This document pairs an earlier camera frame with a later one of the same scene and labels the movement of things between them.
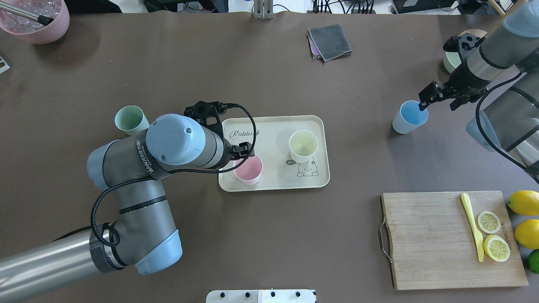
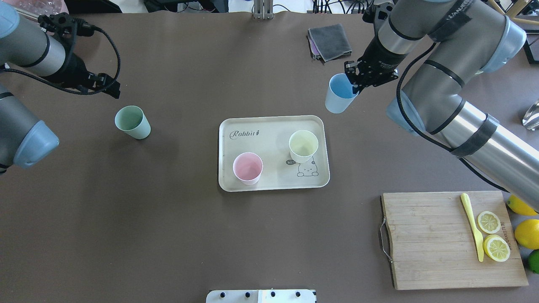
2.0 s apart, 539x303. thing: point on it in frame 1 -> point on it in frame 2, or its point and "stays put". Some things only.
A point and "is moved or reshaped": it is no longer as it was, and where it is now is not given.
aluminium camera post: [263, 9] stays put
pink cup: [249, 172] stays put
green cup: [131, 119] stays put
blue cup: [409, 117] is moved or reshaped
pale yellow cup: [302, 144] stays put
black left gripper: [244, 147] -> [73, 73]
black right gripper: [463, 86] -> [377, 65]
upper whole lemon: [524, 202] stays put
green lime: [533, 260] stays put
